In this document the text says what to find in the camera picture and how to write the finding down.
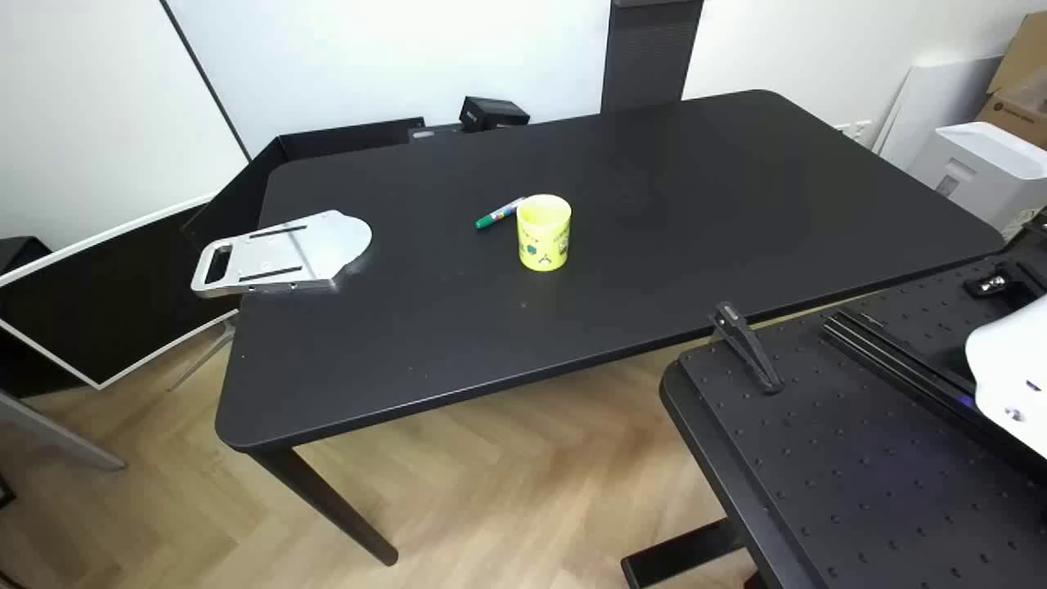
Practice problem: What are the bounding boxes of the black pillar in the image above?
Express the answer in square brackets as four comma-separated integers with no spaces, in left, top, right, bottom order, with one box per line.
[597,0,707,114]

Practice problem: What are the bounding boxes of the large white whiteboard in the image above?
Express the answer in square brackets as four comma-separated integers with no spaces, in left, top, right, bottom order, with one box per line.
[159,0,615,157]

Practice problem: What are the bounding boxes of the green marker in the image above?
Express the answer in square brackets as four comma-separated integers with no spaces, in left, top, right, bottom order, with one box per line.
[472,197,531,234]

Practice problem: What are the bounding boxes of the black aluminium rail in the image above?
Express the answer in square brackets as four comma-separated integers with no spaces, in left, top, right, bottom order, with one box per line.
[818,304,1047,467]

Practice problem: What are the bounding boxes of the brown cardboard box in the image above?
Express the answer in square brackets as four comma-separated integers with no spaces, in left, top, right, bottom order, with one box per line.
[975,11,1047,150]

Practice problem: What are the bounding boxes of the black table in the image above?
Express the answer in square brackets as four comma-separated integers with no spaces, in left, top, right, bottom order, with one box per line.
[212,88,1007,568]

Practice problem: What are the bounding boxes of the yellow mug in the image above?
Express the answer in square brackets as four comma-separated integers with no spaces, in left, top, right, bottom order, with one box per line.
[512,192,575,273]

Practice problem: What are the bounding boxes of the grey metal bar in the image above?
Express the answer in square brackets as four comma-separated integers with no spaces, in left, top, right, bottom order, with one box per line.
[0,389,130,474]

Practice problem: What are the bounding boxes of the black panel white frame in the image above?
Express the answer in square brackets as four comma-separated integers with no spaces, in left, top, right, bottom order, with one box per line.
[0,192,263,392]

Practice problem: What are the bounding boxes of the black perforated board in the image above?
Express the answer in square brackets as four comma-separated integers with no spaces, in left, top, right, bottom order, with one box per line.
[618,232,1047,589]

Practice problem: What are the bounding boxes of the white leaning board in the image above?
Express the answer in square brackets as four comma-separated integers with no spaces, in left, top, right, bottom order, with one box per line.
[872,56,1007,172]

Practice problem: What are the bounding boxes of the black clamp lever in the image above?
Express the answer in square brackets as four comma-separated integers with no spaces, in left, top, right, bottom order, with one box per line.
[711,301,784,400]

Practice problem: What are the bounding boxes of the small black box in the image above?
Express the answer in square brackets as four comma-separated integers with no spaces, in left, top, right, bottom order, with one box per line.
[453,95,532,134]

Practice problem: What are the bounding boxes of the white plastic tray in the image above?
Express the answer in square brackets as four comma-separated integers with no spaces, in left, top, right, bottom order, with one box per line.
[186,206,376,301]

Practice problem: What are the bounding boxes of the white appliance box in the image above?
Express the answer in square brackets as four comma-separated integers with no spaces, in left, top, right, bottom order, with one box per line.
[908,119,1047,237]

